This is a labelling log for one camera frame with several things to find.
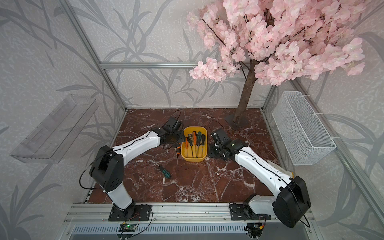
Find small orange black screwdriver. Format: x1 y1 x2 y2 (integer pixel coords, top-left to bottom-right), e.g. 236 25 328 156
175 143 181 165

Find clear acrylic wall shelf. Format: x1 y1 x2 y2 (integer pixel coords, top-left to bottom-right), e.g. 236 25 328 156
10 94 99 164

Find green black screwdriver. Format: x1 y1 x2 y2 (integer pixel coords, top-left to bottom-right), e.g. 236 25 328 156
156 163 172 179
197 132 202 158

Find right circuit board wires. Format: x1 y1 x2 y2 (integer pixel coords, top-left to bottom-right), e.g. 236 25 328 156
243 222 268 239

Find left green circuit board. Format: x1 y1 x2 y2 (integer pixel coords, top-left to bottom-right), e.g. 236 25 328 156
118 224 138 233

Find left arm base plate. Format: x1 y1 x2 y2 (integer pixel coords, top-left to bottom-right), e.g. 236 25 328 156
108 204 152 222

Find white wire mesh basket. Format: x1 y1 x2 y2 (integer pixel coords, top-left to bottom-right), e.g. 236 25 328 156
272 92 337 166

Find aluminium front rail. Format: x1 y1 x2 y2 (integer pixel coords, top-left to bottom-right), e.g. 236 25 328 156
62 201 316 225

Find large orange black screwdriver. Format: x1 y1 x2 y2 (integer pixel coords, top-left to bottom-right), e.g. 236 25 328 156
193 131 198 158

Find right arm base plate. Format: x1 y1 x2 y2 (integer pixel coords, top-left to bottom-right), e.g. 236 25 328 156
229 202 272 221

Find black screwdriver yellow cap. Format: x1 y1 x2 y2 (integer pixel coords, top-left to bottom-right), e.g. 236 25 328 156
201 134 206 157

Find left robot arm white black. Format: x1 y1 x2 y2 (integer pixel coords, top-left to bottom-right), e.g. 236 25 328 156
89 117 185 211

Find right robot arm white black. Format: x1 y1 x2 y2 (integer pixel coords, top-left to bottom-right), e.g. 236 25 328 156
209 129 311 228

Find black yellow dotted screwdriver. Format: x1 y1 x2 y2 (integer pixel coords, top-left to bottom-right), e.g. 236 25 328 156
188 134 194 158

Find white work glove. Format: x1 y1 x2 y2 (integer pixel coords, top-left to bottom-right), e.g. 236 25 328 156
267 160 295 178

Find yellow plastic storage box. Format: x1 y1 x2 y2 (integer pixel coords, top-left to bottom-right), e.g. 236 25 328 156
181 127 208 162

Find pink artificial blossom tree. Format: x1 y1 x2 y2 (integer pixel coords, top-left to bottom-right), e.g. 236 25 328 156
187 0 368 126

